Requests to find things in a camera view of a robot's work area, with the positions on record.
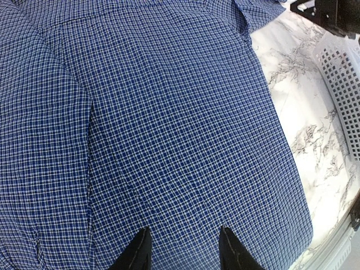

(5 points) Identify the aluminium front frame rail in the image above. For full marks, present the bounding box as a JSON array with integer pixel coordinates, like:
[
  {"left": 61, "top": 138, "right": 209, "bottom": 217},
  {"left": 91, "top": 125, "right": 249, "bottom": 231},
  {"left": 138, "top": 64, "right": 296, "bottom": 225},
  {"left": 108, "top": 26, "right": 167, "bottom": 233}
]
[{"left": 290, "top": 214, "right": 356, "bottom": 270}]

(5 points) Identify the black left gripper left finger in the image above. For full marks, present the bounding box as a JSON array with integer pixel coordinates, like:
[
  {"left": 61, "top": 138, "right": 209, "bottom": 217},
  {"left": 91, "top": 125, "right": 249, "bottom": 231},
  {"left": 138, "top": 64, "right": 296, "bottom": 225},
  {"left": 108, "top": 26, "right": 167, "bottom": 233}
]
[{"left": 109, "top": 227, "right": 152, "bottom": 270}]

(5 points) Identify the white plastic laundry basket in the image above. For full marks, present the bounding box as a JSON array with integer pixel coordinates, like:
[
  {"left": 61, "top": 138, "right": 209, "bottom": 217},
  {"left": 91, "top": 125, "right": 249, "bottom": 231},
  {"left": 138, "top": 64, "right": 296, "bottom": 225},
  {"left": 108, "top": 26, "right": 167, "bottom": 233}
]
[{"left": 313, "top": 32, "right": 359, "bottom": 163}]

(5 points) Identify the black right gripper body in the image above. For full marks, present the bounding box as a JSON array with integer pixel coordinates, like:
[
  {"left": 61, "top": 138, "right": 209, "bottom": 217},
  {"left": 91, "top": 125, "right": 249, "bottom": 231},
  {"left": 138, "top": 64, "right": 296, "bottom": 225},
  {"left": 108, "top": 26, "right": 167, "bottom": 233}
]
[{"left": 290, "top": 0, "right": 359, "bottom": 38}]

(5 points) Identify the blue checked long sleeve shirt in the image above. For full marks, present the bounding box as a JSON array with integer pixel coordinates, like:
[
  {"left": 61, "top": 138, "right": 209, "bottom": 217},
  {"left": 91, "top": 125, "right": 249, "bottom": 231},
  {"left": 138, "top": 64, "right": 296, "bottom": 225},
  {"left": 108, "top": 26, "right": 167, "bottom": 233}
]
[{"left": 1, "top": 1, "right": 313, "bottom": 269}]

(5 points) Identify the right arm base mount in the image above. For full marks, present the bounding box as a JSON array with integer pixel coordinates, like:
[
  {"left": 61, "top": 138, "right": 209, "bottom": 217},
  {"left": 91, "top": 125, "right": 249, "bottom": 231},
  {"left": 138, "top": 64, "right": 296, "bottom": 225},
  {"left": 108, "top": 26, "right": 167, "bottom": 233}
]
[{"left": 350, "top": 206, "right": 360, "bottom": 232}]

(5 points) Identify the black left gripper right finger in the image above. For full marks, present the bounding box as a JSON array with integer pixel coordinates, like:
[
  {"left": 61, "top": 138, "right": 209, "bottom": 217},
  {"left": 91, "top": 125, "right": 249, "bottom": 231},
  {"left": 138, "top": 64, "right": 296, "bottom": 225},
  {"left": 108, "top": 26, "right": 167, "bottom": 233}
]
[{"left": 219, "top": 226, "right": 264, "bottom": 270}]

